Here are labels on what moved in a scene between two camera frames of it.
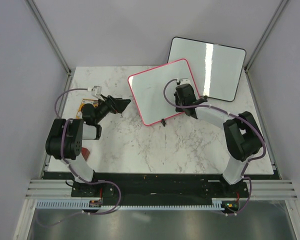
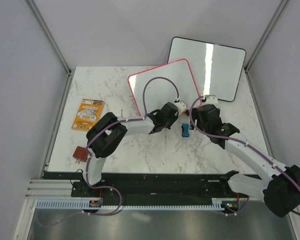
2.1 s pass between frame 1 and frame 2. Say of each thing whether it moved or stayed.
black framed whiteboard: stayed
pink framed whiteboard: stayed
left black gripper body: moved
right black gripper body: moved
